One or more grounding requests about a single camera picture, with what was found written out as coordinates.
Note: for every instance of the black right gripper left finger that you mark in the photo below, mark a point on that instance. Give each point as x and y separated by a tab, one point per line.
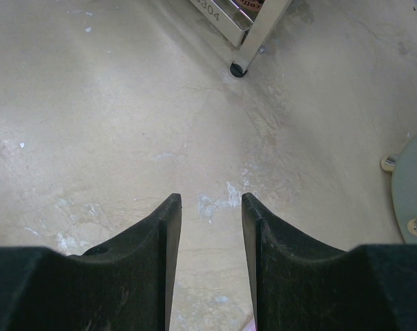
124	283

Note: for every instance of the terracotta mug white inside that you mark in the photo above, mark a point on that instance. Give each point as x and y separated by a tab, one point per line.
252	5

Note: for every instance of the round cream drawer cabinet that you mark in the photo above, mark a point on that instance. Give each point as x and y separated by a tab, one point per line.
403	170

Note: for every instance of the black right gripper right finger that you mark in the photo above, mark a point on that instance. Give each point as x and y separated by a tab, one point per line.
300	283

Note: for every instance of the steel two-tier dish rack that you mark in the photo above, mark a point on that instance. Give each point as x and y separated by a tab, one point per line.
245	29

